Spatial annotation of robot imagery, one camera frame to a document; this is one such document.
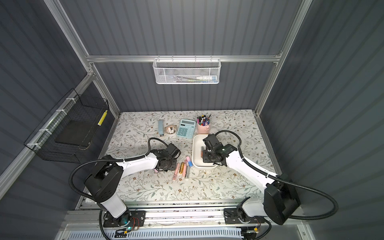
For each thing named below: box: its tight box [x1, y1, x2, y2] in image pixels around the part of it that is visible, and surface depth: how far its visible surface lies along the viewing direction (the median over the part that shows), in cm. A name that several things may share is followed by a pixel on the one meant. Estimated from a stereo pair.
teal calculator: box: [176, 119, 197, 139], surface depth 110 cm
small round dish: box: [164, 124, 177, 135], surface depth 110 cm
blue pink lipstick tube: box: [185, 155, 193, 167], surface depth 95 cm
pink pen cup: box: [196, 114, 212, 134], surface depth 101 cm
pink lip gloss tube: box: [173, 162, 180, 180], surface depth 89 cm
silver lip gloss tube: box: [187, 165, 191, 179], surface depth 90 cm
